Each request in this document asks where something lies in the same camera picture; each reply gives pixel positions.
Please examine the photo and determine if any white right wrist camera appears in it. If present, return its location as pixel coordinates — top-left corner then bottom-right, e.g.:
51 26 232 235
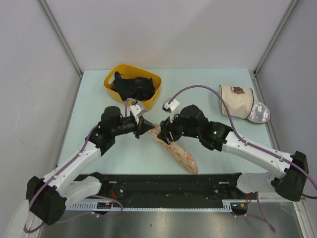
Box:
162 98 180 122

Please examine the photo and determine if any beige fabric storage bag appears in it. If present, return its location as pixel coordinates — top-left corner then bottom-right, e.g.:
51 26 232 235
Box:
219 84 271 124

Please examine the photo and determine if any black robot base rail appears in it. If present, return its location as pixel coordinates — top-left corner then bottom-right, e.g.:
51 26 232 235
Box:
71 172 259 209

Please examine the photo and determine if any white slotted cable duct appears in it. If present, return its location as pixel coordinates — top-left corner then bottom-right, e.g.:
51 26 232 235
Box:
66 199 246 212

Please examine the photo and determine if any pink tulip mesh laundry bag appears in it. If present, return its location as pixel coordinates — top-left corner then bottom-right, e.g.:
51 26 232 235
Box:
147 123 199 174

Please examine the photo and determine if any yellow plastic basket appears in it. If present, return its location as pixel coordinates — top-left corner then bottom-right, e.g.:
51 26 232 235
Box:
104 64 162 111

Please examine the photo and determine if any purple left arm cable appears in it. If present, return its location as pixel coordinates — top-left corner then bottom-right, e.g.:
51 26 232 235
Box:
23 98 131 234

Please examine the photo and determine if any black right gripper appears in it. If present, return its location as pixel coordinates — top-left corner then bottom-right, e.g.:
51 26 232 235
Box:
158 109 200 145

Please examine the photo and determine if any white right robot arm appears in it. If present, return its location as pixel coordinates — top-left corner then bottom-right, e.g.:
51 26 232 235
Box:
158 105 309 202

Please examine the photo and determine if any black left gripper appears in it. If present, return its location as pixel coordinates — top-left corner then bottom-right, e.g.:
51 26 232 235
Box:
112 116 154 139

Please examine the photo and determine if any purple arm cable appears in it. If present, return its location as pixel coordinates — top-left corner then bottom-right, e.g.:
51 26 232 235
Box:
167 85 317 233
23 98 131 234

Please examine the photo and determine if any black clothes pile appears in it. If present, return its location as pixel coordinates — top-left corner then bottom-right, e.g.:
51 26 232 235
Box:
109 71 156 102

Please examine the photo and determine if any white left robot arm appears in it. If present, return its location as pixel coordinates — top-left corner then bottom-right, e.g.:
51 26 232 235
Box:
26 103 154 225

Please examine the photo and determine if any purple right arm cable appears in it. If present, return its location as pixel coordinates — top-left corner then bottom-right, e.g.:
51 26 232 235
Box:
167 85 317 233

